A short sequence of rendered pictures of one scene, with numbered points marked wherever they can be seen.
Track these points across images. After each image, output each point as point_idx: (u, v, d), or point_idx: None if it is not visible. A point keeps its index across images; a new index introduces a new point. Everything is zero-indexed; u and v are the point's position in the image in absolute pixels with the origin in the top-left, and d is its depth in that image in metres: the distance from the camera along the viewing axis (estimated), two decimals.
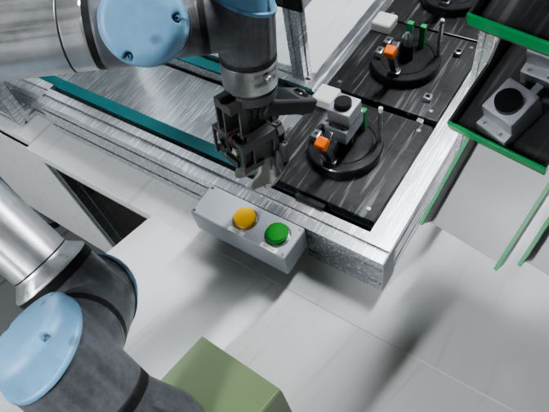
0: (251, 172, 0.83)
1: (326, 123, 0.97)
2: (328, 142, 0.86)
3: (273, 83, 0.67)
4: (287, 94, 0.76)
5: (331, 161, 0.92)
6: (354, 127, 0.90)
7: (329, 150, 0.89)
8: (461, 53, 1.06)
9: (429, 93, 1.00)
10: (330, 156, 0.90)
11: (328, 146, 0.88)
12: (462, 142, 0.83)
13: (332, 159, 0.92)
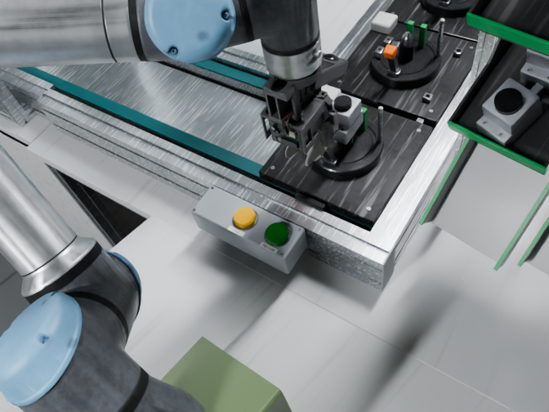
0: None
1: None
2: None
3: (320, 57, 0.66)
4: (322, 63, 0.75)
5: (331, 161, 0.92)
6: (354, 127, 0.90)
7: (329, 150, 0.89)
8: (461, 53, 1.06)
9: (429, 93, 1.00)
10: (330, 156, 0.90)
11: (328, 146, 0.88)
12: (462, 142, 0.83)
13: (332, 159, 0.92)
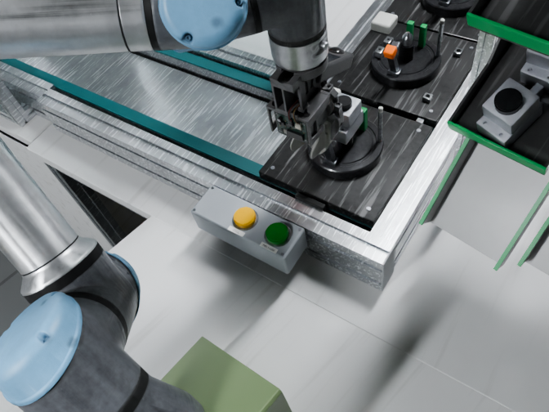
0: (303, 141, 0.83)
1: None
2: None
3: (327, 49, 0.66)
4: (328, 55, 0.75)
5: (331, 160, 0.92)
6: (354, 127, 0.90)
7: (331, 147, 0.89)
8: (461, 53, 1.06)
9: (429, 93, 1.00)
10: (331, 154, 0.90)
11: (331, 142, 0.88)
12: (462, 142, 0.83)
13: (333, 159, 0.92)
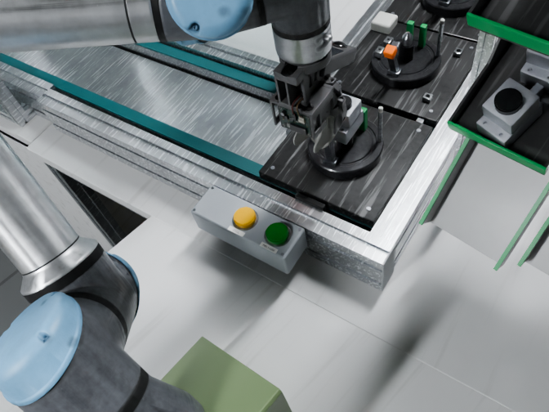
0: (305, 136, 0.83)
1: None
2: None
3: (331, 42, 0.66)
4: (331, 50, 0.75)
5: (331, 160, 0.92)
6: (354, 127, 0.90)
7: (332, 145, 0.89)
8: (461, 53, 1.06)
9: (429, 93, 1.00)
10: (332, 152, 0.90)
11: (332, 140, 0.88)
12: (462, 142, 0.83)
13: (333, 158, 0.92)
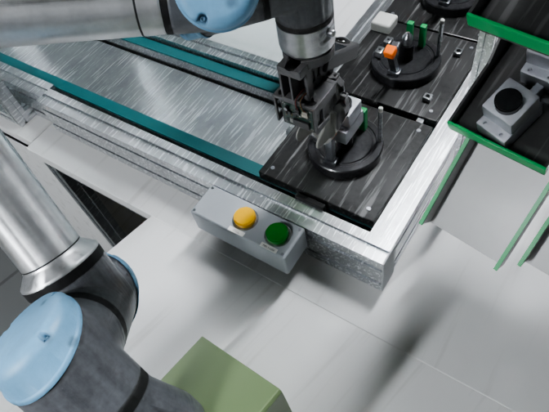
0: (309, 132, 0.84)
1: None
2: None
3: (334, 37, 0.67)
4: None
5: (331, 159, 0.92)
6: (354, 127, 0.90)
7: (333, 144, 0.89)
8: (461, 53, 1.06)
9: (429, 93, 1.00)
10: (332, 151, 0.90)
11: (334, 138, 0.88)
12: (462, 142, 0.83)
13: (333, 158, 0.92)
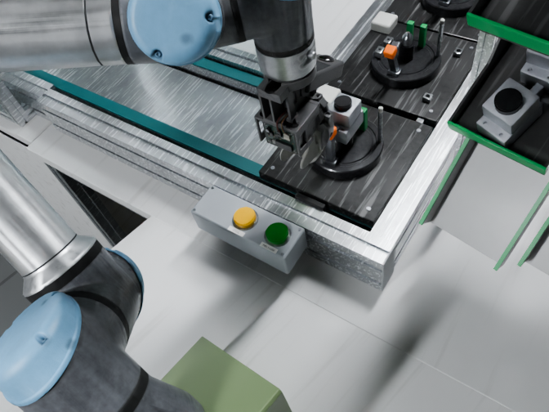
0: None
1: None
2: (336, 132, 0.87)
3: (314, 58, 0.65)
4: (317, 64, 0.74)
5: (331, 159, 0.92)
6: (354, 127, 0.90)
7: (333, 144, 0.89)
8: (461, 53, 1.06)
9: (429, 93, 1.00)
10: (332, 151, 0.90)
11: (334, 138, 0.88)
12: (462, 142, 0.83)
13: (333, 158, 0.92)
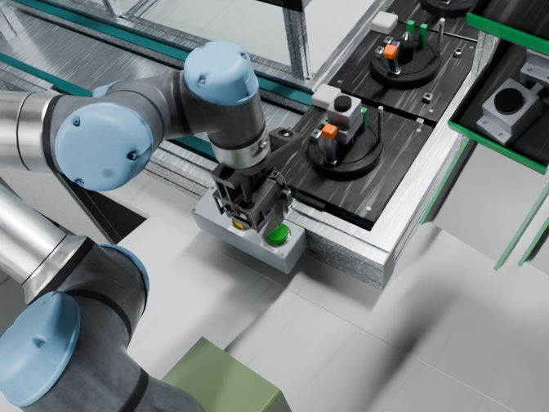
0: None
1: (326, 123, 0.97)
2: (336, 132, 0.87)
3: (267, 146, 0.66)
4: (274, 141, 0.75)
5: (331, 159, 0.92)
6: (354, 127, 0.90)
7: (333, 144, 0.89)
8: (461, 53, 1.06)
9: (429, 93, 1.00)
10: (332, 151, 0.90)
11: (334, 138, 0.88)
12: (462, 142, 0.83)
13: (333, 158, 0.92)
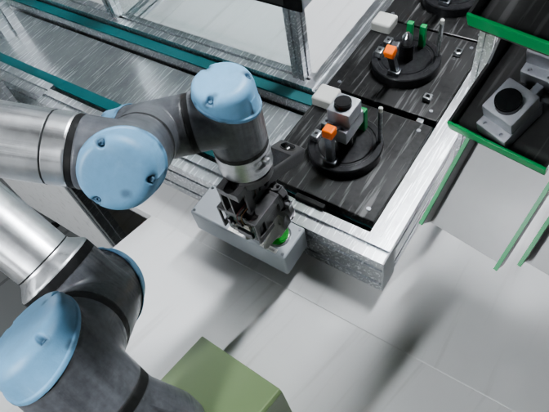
0: None
1: (326, 123, 0.97)
2: (336, 132, 0.87)
3: (270, 161, 0.69)
4: (277, 154, 0.78)
5: (331, 159, 0.92)
6: (354, 127, 0.90)
7: (333, 144, 0.89)
8: (461, 53, 1.06)
9: (429, 93, 1.00)
10: (332, 151, 0.90)
11: (334, 138, 0.88)
12: (462, 142, 0.83)
13: (333, 158, 0.92)
